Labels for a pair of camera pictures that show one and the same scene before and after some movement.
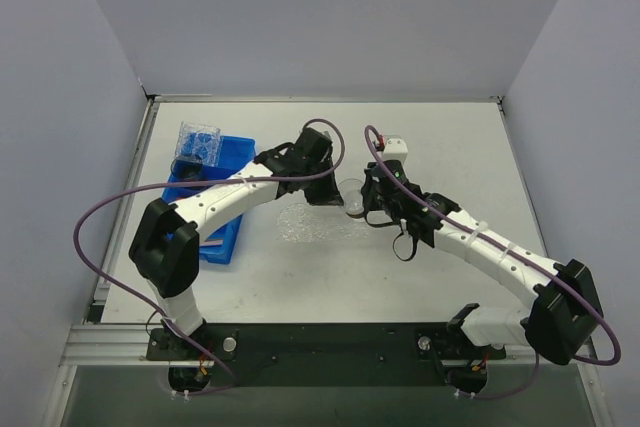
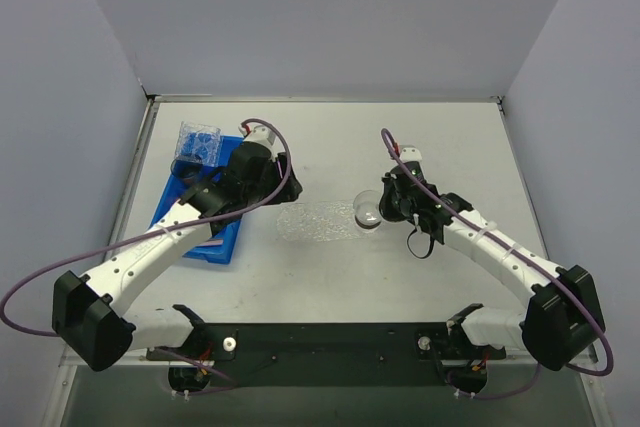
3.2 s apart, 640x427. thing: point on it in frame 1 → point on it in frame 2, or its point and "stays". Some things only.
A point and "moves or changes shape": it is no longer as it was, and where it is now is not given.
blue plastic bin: [235, 154] stays
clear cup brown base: [349, 190] moves or changes shape
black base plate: [324, 355] stays
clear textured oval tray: [301, 223] stays
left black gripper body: [322, 189] → [284, 179]
